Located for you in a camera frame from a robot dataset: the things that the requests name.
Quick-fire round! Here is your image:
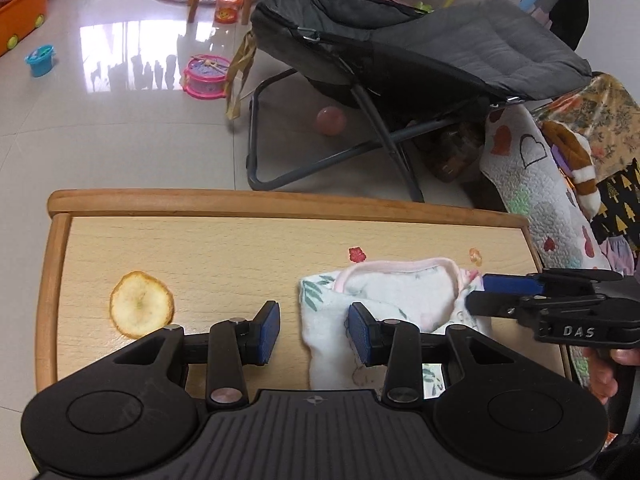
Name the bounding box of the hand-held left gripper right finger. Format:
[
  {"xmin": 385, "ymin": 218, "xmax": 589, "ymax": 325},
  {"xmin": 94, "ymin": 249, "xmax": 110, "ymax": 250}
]
[{"xmin": 348, "ymin": 301, "xmax": 517, "ymax": 407}]

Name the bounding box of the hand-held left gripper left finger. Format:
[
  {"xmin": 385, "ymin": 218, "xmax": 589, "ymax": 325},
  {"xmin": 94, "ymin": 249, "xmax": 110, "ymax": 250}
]
[{"xmin": 112, "ymin": 300, "xmax": 281, "ymax": 407}]

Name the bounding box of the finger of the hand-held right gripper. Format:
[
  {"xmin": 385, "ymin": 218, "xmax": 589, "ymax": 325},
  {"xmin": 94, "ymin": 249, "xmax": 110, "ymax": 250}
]
[
  {"xmin": 465, "ymin": 291, "xmax": 538, "ymax": 321},
  {"xmin": 482, "ymin": 272, "xmax": 551, "ymax": 297}
]

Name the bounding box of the floral baby shirt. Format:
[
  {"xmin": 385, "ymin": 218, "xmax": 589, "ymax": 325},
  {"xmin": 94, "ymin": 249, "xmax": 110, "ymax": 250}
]
[{"xmin": 299, "ymin": 257, "xmax": 493, "ymax": 391}]

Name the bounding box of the person's right hand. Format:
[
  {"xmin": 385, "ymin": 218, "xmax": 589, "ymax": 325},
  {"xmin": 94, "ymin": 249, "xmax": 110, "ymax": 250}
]
[{"xmin": 582, "ymin": 349, "xmax": 640, "ymax": 406}]

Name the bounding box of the lilac cloth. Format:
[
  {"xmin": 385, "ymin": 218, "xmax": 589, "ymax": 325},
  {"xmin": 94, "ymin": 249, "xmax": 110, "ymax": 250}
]
[{"xmin": 597, "ymin": 235, "xmax": 640, "ymax": 276}]

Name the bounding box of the quilted patchwork blanket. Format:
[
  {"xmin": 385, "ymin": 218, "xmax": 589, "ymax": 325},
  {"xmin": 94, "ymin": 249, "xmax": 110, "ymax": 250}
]
[{"xmin": 480, "ymin": 107, "xmax": 611, "ymax": 271}]

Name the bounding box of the black tree-print cloth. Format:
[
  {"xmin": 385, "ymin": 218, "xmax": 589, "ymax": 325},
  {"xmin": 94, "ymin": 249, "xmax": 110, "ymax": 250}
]
[{"xmin": 590, "ymin": 157, "xmax": 640, "ymax": 253}]

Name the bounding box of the round dried fruit slice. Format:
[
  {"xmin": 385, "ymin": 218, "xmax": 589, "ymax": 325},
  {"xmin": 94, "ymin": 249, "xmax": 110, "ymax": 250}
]
[{"xmin": 110, "ymin": 271, "xmax": 176, "ymax": 339}]

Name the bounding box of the brown glass jar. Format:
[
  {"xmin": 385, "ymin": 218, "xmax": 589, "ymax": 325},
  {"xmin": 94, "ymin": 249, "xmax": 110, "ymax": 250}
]
[{"xmin": 427, "ymin": 125, "xmax": 483, "ymax": 183}]

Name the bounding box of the brown and white plush toy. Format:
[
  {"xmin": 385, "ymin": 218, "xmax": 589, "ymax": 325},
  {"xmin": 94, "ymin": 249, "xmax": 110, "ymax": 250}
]
[{"xmin": 540, "ymin": 120, "xmax": 601, "ymax": 221}]

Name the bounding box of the yellow floral chair cover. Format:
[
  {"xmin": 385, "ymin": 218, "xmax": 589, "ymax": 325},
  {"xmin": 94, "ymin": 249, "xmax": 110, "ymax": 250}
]
[{"xmin": 547, "ymin": 72, "xmax": 640, "ymax": 181}]

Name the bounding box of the pink ball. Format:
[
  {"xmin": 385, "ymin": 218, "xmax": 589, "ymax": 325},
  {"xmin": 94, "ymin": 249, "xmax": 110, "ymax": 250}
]
[{"xmin": 316, "ymin": 106, "xmax": 347, "ymax": 136}]

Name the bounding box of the grey folding lounge chair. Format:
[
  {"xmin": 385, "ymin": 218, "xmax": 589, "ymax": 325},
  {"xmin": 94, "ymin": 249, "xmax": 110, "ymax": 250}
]
[{"xmin": 246, "ymin": 0, "xmax": 593, "ymax": 203}]

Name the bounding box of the pink round toy basket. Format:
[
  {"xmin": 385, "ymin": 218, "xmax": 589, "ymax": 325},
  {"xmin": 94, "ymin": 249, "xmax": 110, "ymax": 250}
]
[{"xmin": 181, "ymin": 54, "xmax": 233, "ymax": 99}]

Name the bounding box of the beige hanging ribbon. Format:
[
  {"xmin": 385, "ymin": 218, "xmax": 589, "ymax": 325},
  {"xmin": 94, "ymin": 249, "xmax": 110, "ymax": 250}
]
[{"xmin": 224, "ymin": 30, "xmax": 258, "ymax": 121}]

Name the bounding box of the black hanging garment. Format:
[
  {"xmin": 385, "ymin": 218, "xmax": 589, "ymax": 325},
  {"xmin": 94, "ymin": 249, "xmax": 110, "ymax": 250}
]
[{"xmin": 547, "ymin": 0, "xmax": 591, "ymax": 53}]

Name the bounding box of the orange toy cup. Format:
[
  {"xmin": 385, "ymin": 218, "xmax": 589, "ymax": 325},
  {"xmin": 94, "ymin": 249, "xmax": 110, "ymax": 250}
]
[{"xmin": 215, "ymin": 0, "xmax": 242, "ymax": 23}]

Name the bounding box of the blue toy bucket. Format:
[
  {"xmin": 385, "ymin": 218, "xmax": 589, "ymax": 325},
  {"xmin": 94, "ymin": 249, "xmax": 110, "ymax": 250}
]
[{"xmin": 25, "ymin": 45, "xmax": 56, "ymax": 78}]

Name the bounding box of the orange wheeled storage bin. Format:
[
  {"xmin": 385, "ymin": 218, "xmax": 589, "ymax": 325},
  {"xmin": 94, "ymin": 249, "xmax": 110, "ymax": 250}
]
[{"xmin": 0, "ymin": 0, "xmax": 51, "ymax": 58}]

